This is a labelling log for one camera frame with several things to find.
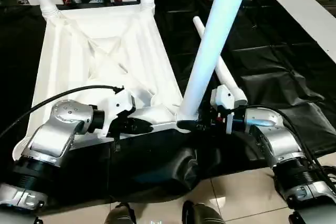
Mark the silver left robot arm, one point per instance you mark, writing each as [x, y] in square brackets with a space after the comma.
[60, 124]

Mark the white plastic stool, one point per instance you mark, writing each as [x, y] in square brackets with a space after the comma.
[78, 51]

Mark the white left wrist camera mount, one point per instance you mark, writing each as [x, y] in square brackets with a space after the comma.
[118, 106]

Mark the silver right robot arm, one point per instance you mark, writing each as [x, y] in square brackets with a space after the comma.
[278, 140]

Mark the black glossy mat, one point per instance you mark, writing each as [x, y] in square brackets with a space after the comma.
[275, 77]

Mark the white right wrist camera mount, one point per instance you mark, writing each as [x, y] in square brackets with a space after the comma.
[223, 98]

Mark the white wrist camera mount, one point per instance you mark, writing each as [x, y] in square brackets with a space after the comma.
[223, 98]
[118, 106]

